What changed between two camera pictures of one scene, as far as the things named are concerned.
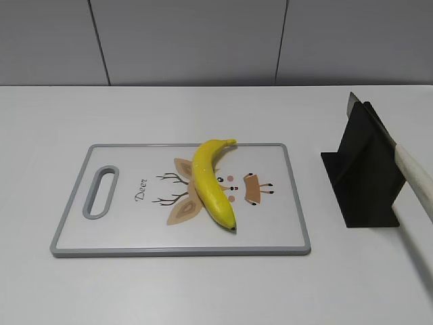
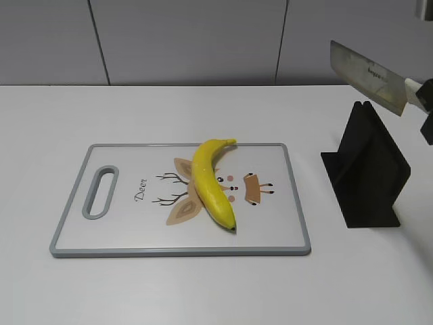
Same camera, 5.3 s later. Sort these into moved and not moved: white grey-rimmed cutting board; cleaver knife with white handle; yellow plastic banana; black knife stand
Moved: cleaver knife with white handle
Not moved: yellow plastic banana; black knife stand; white grey-rimmed cutting board
